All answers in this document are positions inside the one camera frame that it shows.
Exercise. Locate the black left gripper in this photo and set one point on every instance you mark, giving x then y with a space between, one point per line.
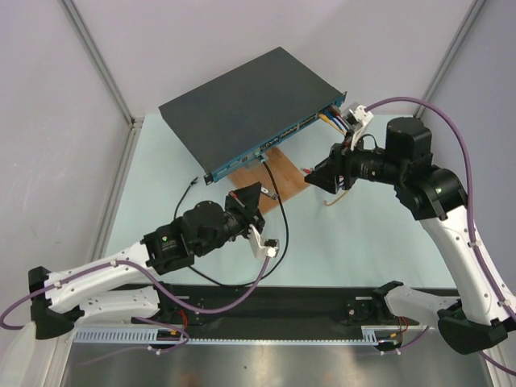
245 201

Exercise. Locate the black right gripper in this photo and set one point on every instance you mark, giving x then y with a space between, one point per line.
341 166

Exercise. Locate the silver SFP module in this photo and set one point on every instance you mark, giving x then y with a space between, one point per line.
269 194

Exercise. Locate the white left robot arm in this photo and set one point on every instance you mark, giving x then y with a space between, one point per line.
125 284

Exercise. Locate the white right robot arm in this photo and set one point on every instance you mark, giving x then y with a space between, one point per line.
475 320

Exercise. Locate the wooden board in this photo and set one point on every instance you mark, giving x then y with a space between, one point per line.
289 179

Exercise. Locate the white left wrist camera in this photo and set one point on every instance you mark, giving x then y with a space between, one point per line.
262 248

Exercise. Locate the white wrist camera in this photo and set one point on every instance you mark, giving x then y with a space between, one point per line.
358 118
262 248

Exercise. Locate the black cable teal plug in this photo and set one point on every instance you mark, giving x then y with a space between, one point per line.
234 265

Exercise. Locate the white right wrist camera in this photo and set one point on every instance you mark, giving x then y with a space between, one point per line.
358 118

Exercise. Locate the dark network switch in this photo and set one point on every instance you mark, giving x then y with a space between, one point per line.
236 117

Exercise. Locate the aluminium frame rail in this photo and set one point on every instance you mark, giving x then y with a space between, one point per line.
87 40

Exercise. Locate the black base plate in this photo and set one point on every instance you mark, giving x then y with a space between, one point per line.
286 312

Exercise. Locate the white slotted cable duct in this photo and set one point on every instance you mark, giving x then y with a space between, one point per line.
162 336

